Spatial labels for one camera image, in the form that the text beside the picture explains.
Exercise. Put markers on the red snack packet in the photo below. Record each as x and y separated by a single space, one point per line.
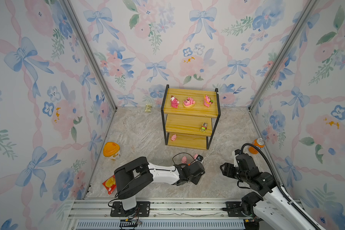
110 184

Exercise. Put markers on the orange lidded plastic jar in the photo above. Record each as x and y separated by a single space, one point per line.
112 150

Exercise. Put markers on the pink figure toy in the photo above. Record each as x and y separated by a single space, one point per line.
174 102

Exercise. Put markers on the pink yellow doll toy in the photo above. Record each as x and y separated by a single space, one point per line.
207 101

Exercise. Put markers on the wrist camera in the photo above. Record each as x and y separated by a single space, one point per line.
235 154
199 158

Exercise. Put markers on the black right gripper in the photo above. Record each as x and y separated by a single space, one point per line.
228 168

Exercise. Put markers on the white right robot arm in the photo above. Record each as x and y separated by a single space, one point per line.
267 201

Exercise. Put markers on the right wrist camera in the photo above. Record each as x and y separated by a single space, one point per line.
235 154

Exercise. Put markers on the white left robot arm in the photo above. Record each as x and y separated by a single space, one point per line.
139 173

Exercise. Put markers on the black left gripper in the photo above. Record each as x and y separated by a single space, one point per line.
197 179

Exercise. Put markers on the wooden shelf with black frame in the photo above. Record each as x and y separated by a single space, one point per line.
186 122

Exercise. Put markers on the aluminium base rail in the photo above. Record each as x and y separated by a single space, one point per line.
164 214

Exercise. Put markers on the pink pig toy on shelf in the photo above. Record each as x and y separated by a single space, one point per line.
173 137

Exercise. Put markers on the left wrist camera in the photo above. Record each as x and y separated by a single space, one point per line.
199 158

